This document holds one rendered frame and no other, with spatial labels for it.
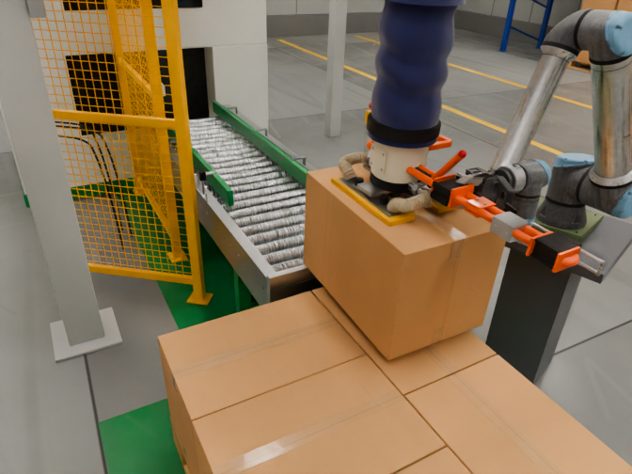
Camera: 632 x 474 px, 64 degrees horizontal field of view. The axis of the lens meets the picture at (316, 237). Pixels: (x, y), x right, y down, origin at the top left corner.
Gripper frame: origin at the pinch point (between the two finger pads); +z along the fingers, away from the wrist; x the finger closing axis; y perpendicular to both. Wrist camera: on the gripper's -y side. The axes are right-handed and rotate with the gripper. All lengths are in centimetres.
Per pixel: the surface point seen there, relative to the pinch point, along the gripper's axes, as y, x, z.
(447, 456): -35, -58, 22
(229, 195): 127, -51, 23
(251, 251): 76, -53, 32
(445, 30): 16.7, 41.0, -0.7
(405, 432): -24, -59, 27
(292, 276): 53, -54, 24
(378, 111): 26.6, 17.6, 11.1
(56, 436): 71, -114, 119
